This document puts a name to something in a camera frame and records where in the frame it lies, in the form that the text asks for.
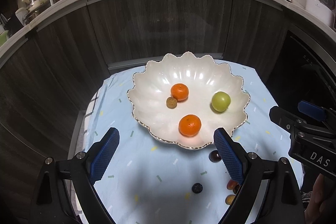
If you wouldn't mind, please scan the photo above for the white scalloped bowl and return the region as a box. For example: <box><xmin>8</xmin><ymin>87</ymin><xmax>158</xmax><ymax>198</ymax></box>
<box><xmin>127</xmin><ymin>51</ymin><xmax>250</xmax><ymax>151</ymax></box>

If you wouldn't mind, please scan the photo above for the orange mandarin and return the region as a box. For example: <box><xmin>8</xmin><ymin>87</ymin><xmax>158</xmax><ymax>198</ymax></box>
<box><xmin>171</xmin><ymin>83</ymin><xmax>189</xmax><ymax>102</ymax></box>
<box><xmin>178</xmin><ymin>114</ymin><xmax>202</xmax><ymax>137</ymax></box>

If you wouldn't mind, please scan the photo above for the light blue patterned cloth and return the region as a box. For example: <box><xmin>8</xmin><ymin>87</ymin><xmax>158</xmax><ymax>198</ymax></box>
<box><xmin>75</xmin><ymin>61</ymin><xmax>305</xmax><ymax>224</ymax></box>

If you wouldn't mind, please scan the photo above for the white mug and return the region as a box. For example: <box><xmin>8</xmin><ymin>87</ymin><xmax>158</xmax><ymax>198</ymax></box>
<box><xmin>15</xmin><ymin>7</ymin><xmax>29</xmax><ymax>24</ymax></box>

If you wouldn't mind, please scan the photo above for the person's right hand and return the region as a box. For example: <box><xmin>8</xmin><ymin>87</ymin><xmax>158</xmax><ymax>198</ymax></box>
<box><xmin>305</xmin><ymin>174</ymin><xmax>336</xmax><ymax>224</ymax></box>

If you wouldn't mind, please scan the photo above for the black built-in appliance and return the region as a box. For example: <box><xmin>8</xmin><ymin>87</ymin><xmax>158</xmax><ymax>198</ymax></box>
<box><xmin>265</xmin><ymin>30</ymin><xmax>336</xmax><ymax>114</ymax></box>

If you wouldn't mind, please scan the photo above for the white box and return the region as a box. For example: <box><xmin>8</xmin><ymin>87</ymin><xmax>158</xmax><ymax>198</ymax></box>
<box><xmin>305</xmin><ymin>0</ymin><xmax>335</xmax><ymax>27</ymax></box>

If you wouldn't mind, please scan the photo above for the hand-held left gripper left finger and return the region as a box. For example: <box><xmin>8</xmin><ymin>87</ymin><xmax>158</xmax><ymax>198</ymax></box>
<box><xmin>35</xmin><ymin>127</ymin><xmax>120</xmax><ymax>224</ymax></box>

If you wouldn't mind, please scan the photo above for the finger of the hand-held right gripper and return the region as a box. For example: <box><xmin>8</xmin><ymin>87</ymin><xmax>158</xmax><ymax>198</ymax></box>
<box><xmin>269</xmin><ymin>106</ymin><xmax>307</xmax><ymax>133</ymax></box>
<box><xmin>298</xmin><ymin>100</ymin><xmax>336</xmax><ymax>126</ymax></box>

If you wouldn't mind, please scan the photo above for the dark purple plum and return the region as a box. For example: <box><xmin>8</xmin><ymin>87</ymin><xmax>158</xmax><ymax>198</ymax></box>
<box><xmin>209</xmin><ymin>150</ymin><xmax>222</xmax><ymax>163</ymax></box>

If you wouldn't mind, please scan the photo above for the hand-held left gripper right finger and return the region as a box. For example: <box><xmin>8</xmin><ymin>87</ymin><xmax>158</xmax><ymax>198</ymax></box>
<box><xmin>213</xmin><ymin>128</ymin><xmax>305</xmax><ymax>224</ymax></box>

